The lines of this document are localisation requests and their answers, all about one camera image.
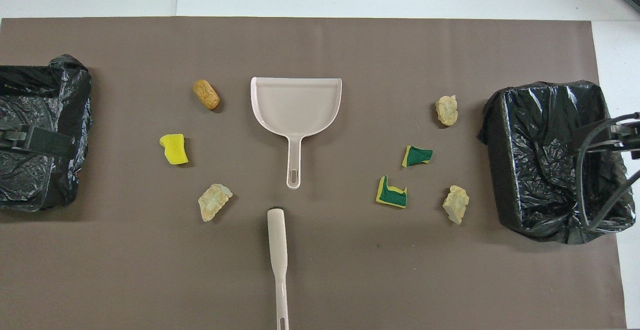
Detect brown oval cork sponge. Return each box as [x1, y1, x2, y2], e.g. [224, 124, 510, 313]
[192, 79, 221, 111]

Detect beige foam chunk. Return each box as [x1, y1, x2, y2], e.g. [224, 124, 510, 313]
[434, 94, 459, 127]
[197, 183, 234, 223]
[442, 185, 470, 225]

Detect green yellow notched sponge piece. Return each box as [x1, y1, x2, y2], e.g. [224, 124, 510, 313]
[375, 175, 408, 209]

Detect beige plastic dustpan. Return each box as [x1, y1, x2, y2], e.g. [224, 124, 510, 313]
[250, 76, 343, 190]

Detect beige hand brush black bristles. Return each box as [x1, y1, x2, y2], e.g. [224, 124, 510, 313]
[266, 206, 291, 330]

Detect black bag lined bin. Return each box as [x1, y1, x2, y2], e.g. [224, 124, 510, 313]
[477, 80, 637, 245]
[0, 54, 94, 213]

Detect brown paper table mat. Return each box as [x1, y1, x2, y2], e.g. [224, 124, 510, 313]
[0, 17, 628, 330]

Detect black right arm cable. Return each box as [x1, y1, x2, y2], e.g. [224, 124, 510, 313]
[575, 112, 640, 232]

